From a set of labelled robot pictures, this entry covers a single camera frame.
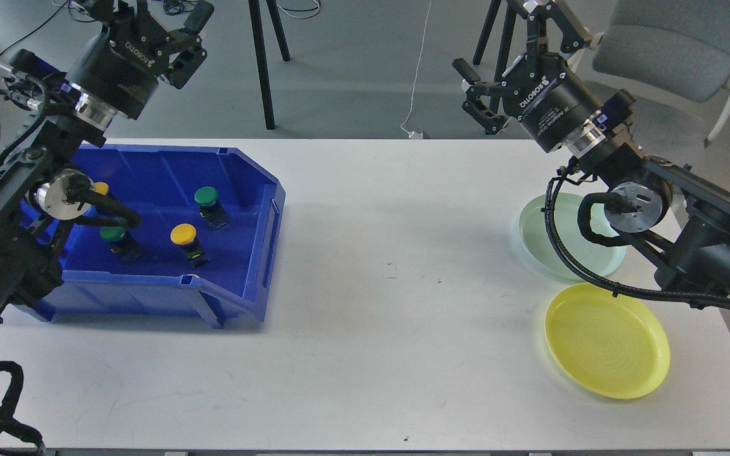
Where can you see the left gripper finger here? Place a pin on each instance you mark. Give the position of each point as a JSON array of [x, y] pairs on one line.
[[195, 22], [184, 66]]

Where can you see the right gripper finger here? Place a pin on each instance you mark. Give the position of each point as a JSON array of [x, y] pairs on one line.
[[575, 38], [476, 90]]

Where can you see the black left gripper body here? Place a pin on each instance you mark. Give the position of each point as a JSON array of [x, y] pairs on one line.
[[123, 65]]

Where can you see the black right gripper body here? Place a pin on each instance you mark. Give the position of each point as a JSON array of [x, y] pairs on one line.
[[550, 104]]

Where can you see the yellow push button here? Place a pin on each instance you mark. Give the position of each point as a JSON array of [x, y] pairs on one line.
[[185, 237], [102, 188]]

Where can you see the green push button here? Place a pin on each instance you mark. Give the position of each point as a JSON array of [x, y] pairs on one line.
[[121, 243], [210, 208]]

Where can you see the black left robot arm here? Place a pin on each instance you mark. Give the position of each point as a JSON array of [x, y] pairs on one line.
[[43, 195]]

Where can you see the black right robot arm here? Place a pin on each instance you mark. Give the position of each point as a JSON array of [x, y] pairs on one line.
[[674, 218]]

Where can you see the yellow push button back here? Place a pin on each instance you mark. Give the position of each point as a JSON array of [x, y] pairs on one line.
[[102, 188]]

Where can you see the yellow plate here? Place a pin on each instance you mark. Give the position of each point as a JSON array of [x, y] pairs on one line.
[[612, 346]]

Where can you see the black tripod left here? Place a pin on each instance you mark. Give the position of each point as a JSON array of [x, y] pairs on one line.
[[259, 43]]

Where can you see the grey office chair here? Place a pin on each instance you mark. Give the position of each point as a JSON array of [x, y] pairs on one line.
[[674, 56]]

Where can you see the blue plastic storage bin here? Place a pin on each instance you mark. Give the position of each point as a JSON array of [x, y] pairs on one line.
[[159, 183]]

